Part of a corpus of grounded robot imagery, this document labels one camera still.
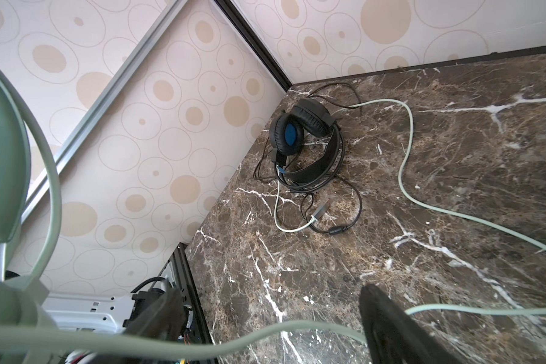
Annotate black headphone cable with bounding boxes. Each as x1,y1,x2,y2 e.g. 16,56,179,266
252,80,364,236

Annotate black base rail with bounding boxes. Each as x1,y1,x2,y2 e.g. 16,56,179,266
162,243,213,345

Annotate black headphones blue accents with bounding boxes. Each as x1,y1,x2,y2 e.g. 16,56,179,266
269,98,344,194

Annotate aluminium frame rail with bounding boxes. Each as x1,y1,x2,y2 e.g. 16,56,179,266
20,0,190,224

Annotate black frame corner post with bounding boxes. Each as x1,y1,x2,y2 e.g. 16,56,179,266
215,0,293,92

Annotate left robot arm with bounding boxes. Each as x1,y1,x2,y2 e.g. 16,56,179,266
42,277,191,341

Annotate mint green headphone cable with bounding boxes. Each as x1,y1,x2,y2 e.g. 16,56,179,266
0,98,546,362

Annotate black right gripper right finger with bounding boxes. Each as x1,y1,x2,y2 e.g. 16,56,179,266
359,285,459,363

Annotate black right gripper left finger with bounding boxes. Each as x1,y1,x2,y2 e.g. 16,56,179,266
122,288,186,341

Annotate mint green headphones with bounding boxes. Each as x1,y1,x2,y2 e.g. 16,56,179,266
0,71,62,363

